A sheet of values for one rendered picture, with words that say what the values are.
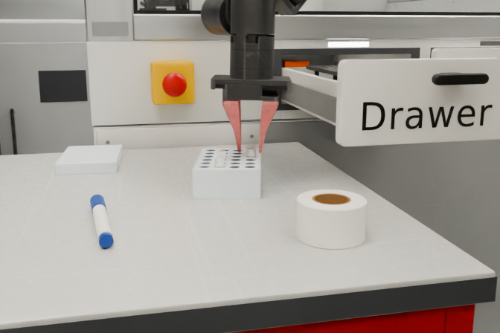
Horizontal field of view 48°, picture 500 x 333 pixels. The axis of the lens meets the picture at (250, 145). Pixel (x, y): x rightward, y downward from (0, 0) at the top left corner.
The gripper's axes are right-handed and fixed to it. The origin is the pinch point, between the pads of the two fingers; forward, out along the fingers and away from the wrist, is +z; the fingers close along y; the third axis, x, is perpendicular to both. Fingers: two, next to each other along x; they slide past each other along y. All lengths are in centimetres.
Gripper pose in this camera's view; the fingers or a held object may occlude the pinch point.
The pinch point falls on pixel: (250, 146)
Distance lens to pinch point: 75.6
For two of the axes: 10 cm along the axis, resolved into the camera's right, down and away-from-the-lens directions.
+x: -0.2, 2.1, -9.8
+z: -0.2, 9.8, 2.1
